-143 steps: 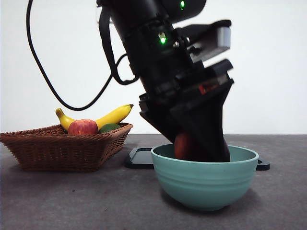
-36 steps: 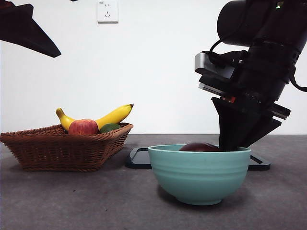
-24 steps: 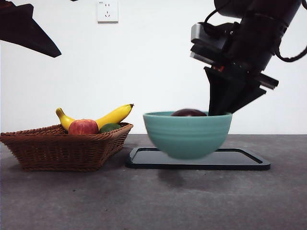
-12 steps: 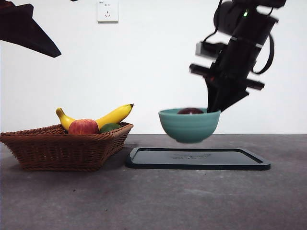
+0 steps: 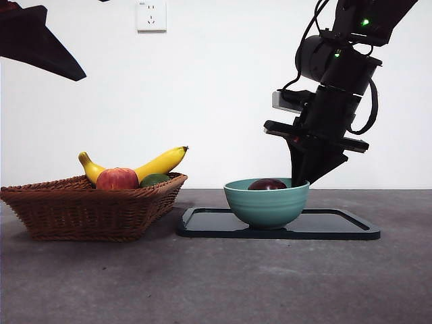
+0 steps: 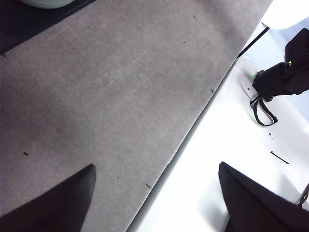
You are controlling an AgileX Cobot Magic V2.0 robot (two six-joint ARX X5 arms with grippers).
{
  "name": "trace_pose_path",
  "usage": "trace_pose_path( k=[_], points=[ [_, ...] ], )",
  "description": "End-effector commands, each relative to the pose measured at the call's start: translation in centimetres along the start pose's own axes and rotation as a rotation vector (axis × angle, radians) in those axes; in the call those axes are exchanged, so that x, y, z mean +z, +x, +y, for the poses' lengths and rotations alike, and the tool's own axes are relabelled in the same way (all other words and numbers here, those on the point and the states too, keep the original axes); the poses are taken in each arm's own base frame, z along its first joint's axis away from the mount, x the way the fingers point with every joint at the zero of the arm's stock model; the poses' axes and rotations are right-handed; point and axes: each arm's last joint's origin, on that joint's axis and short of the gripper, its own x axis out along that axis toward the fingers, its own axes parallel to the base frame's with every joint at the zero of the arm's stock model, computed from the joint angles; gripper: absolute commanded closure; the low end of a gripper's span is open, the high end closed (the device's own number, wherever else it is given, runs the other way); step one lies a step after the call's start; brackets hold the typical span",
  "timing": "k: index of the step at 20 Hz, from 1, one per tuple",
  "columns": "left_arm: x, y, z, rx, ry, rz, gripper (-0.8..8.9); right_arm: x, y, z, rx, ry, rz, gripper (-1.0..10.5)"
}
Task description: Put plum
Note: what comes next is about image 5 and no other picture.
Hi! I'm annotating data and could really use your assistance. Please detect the dark purple plum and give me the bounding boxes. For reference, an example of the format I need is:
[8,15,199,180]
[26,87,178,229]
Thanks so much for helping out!
[247,178,288,192]

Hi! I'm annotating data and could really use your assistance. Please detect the teal ribbed bowl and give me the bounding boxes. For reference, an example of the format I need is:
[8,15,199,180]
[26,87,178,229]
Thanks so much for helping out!
[223,178,311,231]

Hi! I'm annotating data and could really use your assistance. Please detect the black rectangular tray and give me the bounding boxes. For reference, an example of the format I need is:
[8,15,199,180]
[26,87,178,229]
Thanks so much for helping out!
[177,207,381,241]

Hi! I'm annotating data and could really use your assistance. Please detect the yellow banana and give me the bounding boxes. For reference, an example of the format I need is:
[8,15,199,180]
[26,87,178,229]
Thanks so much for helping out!
[78,146,189,185]

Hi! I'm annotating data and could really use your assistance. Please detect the green round fruit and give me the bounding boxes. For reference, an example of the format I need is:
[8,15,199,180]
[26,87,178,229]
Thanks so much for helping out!
[138,173,171,189]

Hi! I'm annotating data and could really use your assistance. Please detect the red yellow apple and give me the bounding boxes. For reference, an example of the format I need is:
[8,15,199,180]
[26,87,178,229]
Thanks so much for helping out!
[96,167,140,191]

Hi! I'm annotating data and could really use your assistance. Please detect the brown wicker basket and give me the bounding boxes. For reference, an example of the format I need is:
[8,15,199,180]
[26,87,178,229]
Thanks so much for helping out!
[0,172,188,243]

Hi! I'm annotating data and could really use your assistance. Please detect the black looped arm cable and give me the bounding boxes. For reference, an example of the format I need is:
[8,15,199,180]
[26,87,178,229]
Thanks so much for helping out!
[349,78,379,136]

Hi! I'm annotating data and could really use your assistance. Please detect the white wall socket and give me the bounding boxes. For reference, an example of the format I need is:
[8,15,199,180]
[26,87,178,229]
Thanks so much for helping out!
[136,1,167,34]

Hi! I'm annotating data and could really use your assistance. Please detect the right wrist grey camera box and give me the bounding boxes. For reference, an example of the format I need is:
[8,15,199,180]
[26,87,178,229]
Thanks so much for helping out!
[271,89,317,113]

